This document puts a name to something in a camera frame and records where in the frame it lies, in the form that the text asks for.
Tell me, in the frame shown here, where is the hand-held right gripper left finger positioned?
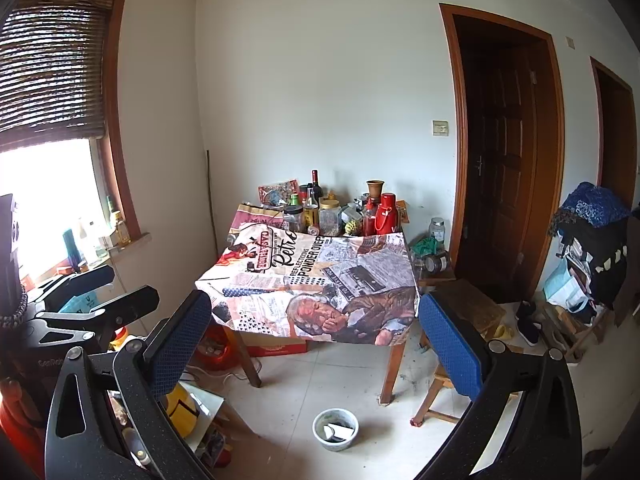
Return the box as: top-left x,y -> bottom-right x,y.
44,289 -> 216,480

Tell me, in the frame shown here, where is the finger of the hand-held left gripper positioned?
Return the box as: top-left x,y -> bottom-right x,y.
29,265 -> 116,313
35,285 -> 160,351

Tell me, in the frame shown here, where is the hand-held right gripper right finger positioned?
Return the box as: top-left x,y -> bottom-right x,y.
415,291 -> 583,480

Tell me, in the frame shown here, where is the white cardboard box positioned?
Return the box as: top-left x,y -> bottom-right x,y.
322,422 -> 357,443

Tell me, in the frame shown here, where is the white bowl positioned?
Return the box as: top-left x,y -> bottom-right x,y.
312,409 -> 359,452

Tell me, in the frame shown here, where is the light blue packet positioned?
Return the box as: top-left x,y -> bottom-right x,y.
59,291 -> 101,315

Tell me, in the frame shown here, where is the dark blue bottle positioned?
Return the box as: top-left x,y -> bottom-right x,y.
62,229 -> 83,267

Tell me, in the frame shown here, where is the red plastic bag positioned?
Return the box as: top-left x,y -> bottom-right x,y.
195,324 -> 238,371

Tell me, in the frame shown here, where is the wooden stool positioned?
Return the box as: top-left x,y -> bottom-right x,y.
410,280 -> 508,428

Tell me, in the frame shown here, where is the yellow oil bottle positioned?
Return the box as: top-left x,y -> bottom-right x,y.
111,210 -> 132,247

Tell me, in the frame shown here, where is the grey glass panel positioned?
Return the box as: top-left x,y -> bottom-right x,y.
187,389 -> 227,453

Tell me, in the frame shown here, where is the wooden table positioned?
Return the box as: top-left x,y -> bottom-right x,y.
234,330 -> 407,406

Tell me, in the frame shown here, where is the black shoe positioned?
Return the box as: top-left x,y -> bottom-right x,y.
515,301 -> 543,347

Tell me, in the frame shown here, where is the red cardboard carton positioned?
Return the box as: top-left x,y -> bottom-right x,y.
247,335 -> 307,357

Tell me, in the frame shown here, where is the light blue plastic bag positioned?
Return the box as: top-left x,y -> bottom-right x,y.
544,257 -> 588,311

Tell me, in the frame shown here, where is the thin wooden stick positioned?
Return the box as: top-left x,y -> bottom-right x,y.
205,150 -> 219,256

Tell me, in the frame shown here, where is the printed tablecloth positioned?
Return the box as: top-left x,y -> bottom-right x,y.
195,202 -> 420,347

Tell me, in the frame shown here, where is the red thermos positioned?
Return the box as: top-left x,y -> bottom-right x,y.
376,192 -> 400,233

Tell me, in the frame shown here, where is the black clothes pile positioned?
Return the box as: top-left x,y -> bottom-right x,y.
550,215 -> 631,306

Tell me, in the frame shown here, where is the gold lid plastic jar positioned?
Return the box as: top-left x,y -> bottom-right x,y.
318,200 -> 342,236

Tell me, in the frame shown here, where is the red snack bag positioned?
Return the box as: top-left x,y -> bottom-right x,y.
258,180 -> 300,206

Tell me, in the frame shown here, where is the yellow label bottle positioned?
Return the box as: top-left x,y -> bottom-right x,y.
303,185 -> 321,228

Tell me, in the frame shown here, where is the dark wooden door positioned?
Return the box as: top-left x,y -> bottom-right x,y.
439,3 -> 566,306

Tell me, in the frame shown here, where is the blue patterned cloth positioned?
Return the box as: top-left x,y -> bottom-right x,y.
560,181 -> 633,228

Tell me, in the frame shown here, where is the bamboo window blind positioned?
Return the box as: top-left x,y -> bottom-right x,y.
0,0 -> 118,146

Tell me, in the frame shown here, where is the narrow wooden door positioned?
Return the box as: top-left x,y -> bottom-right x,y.
590,56 -> 640,221

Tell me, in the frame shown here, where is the brown wooden window frame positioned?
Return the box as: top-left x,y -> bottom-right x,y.
30,0 -> 151,261

